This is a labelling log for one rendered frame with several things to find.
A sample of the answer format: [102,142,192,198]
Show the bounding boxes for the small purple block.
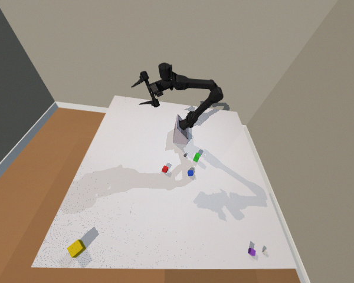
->
[248,248,256,256]

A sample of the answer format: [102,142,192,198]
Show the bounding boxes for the yellow cube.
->
[67,240,86,258]

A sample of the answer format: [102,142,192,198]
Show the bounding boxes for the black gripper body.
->
[140,71,164,108]

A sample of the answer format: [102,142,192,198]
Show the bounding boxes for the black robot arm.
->
[150,62,224,130]

